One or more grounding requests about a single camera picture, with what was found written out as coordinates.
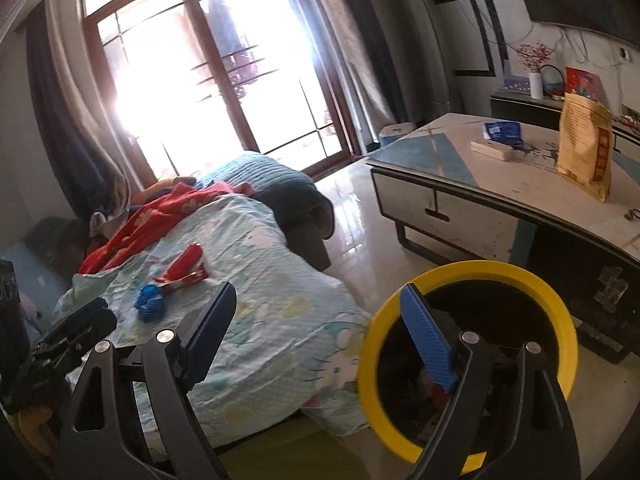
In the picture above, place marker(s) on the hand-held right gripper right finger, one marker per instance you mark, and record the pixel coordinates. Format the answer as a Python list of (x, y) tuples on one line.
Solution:
[(430, 340)]

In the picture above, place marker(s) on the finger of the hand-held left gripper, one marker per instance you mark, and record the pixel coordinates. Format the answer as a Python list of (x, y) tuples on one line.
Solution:
[(87, 317)]

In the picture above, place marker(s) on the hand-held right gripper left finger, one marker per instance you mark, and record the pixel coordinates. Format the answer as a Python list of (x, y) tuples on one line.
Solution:
[(207, 332)]

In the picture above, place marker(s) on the black trash bin yellow rim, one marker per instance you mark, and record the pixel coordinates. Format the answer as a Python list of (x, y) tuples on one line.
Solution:
[(500, 268)]

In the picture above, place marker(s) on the light blue cartoon bedsheet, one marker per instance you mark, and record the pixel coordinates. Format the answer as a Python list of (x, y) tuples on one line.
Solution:
[(265, 310)]

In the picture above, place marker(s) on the blue crumpled wrapper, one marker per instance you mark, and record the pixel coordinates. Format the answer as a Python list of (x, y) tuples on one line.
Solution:
[(150, 302)]

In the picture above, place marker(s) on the red snack wrapper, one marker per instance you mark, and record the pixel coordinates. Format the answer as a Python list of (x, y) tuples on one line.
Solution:
[(182, 262)]

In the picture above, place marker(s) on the grey cloth pile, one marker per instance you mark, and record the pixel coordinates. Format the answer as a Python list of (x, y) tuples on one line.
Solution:
[(107, 222)]

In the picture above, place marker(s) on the red floral blanket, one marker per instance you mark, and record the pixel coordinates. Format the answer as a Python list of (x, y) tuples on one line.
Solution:
[(150, 225)]

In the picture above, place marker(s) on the white blue coffee table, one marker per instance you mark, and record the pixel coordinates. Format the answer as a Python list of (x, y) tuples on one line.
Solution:
[(450, 210)]

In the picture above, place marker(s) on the green mat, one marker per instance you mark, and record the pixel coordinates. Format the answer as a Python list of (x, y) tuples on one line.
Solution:
[(290, 452)]

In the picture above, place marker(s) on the orange pillow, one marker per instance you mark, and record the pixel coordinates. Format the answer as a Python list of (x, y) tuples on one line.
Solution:
[(160, 190)]

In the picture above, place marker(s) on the blue quilted sofa cushion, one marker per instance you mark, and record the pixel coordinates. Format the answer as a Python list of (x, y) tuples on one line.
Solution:
[(265, 175)]

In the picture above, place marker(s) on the beige curtain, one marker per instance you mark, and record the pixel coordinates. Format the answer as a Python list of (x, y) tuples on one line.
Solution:
[(75, 125), (350, 35)]

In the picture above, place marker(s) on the blue packet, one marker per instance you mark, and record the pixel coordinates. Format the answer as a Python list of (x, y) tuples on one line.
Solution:
[(502, 132)]

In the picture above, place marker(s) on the yellow paper bag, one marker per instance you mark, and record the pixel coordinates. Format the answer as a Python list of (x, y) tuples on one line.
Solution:
[(582, 150)]

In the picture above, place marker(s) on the black television cabinet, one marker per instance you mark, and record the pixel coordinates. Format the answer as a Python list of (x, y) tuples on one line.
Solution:
[(515, 107)]

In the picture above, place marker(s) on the brown framed window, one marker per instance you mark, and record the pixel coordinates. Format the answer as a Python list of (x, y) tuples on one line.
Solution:
[(200, 60)]

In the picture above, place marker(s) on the white vase red flowers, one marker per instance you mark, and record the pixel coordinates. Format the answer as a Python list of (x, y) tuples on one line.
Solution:
[(536, 85)]

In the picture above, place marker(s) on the dark basket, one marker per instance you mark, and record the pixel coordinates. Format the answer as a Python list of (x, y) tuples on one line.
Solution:
[(554, 91)]

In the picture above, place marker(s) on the red box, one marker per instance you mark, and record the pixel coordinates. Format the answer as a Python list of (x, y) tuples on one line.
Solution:
[(582, 82)]

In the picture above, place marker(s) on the white standing air conditioner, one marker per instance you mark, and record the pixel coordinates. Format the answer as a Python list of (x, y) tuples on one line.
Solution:
[(405, 35)]

